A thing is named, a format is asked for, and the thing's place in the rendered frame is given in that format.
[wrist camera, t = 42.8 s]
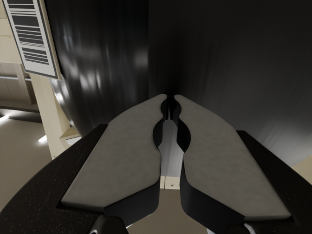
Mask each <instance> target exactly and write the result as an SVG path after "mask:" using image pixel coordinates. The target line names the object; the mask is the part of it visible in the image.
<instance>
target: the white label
mask: <svg viewBox="0 0 312 234"><path fill-rule="evenodd" d="M1 1H2V4H3V7H4V9H5V12H6V16H7V19H8V22H9V25H10V28H11V31H12V34H13V37H14V41H15V44H16V46H17V49H18V52H19V56H20V59H21V62H22V65H23V68H24V71H25V72H26V73H30V74H34V75H38V76H42V77H46V78H51V79H55V80H59V81H60V80H62V76H61V72H60V68H59V63H58V58H57V55H56V50H55V46H54V42H53V38H52V32H51V29H50V24H49V20H48V16H47V12H46V7H45V2H44V0H1Z"/></svg>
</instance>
